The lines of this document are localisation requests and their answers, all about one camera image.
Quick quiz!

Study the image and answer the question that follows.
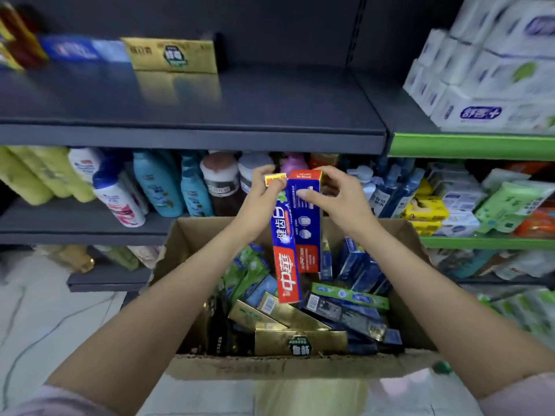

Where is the person's left hand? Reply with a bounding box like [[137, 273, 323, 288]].
[[236, 165, 289, 239]]

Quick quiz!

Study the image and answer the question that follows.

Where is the person's right hand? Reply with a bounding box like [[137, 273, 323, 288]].
[[296, 165, 382, 243]]

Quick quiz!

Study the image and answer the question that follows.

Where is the dark grey shelf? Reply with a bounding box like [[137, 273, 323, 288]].
[[0, 60, 388, 155]]

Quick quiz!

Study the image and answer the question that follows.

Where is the pile of toothpaste boxes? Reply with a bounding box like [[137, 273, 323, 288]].
[[186, 236, 406, 356]]

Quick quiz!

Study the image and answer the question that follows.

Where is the brown cardboard box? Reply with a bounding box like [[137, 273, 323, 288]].
[[149, 216, 443, 382]]

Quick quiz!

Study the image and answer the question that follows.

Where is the gold toothpaste box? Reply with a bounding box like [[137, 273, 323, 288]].
[[120, 36, 219, 76]]

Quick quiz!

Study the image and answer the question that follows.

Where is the light blue toothpaste box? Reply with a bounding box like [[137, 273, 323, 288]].
[[39, 34, 132, 64]]

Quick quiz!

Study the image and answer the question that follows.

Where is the person's right forearm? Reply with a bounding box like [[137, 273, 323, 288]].
[[357, 218, 555, 402]]

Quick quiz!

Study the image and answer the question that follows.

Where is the person's left forearm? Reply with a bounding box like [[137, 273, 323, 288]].
[[45, 220, 269, 416]]

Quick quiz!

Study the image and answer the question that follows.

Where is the person's pink right sleeve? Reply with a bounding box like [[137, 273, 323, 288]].
[[479, 372, 555, 416]]

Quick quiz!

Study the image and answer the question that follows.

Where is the white-lidded dark jar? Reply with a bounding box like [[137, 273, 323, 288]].
[[237, 152, 275, 195]]

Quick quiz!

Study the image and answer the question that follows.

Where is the white pump bottle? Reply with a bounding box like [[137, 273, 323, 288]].
[[346, 165, 377, 203]]

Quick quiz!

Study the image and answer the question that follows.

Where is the brown-lidded dark jar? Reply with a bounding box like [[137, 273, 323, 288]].
[[199, 152, 243, 217]]

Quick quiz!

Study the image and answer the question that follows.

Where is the cluster of dark blue bottles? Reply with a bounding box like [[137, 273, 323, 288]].
[[368, 158, 426, 220]]

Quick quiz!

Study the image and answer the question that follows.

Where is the red orange bottle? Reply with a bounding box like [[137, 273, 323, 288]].
[[308, 153, 340, 172]]

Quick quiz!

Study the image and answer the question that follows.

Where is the pink shampoo bottle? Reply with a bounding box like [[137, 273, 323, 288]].
[[279, 152, 309, 176]]

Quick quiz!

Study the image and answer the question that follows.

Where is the small teal shampoo bottle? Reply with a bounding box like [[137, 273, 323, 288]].
[[180, 151, 205, 174], [180, 168, 214, 218]]

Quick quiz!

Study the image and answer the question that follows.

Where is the large teal shampoo bottle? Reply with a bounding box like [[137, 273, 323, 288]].
[[132, 150, 185, 218]]

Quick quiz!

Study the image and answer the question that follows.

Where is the white and blue packet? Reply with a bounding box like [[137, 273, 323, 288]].
[[438, 211, 481, 238], [438, 185, 487, 213]]

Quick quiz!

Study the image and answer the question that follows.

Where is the white bottle pink label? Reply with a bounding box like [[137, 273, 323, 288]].
[[119, 170, 150, 215]]

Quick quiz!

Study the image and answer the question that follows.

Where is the pale pink bottle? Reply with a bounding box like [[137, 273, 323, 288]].
[[128, 245, 162, 269]]

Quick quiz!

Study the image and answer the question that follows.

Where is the white bottle blue cap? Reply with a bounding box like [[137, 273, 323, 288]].
[[92, 164, 147, 228]]

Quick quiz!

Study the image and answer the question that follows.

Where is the olive green bottle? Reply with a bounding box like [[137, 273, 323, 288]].
[[93, 245, 140, 272]]

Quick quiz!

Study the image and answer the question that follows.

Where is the pale green packet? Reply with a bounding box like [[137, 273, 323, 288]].
[[481, 168, 532, 194]]

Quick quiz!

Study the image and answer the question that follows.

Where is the bright green packet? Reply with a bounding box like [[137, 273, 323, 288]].
[[475, 181, 555, 235]]

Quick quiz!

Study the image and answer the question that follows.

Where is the white bottle yellow label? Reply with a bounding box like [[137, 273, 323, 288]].
[[68, 147, 105, 187]]

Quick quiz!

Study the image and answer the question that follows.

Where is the stack of white tissue packs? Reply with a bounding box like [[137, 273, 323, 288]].
[[402, 0, 555, 135]]

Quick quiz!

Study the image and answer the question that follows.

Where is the yellow plastic bottle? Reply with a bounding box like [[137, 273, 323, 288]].
[[25, 146, 96, 203], [6, 146, 72, 199], [0, 146, 55, 206]]

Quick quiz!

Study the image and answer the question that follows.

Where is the white plastic packet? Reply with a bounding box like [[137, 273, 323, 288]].
[[494, 251, 555, 281]]

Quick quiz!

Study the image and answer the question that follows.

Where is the orange packet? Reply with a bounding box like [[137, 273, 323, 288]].
[[513, 207, 555, 239]]

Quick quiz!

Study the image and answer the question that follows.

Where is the gold bottle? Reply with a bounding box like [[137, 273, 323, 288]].
[[47, 246, 95, 273]]

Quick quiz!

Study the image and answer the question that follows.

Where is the round light wooden stool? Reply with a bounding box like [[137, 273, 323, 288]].
[[253, 378, 369, 416]]

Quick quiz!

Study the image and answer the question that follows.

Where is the green and white wipes pack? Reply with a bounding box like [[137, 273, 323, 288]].
[[476, 288, 555, 343]]

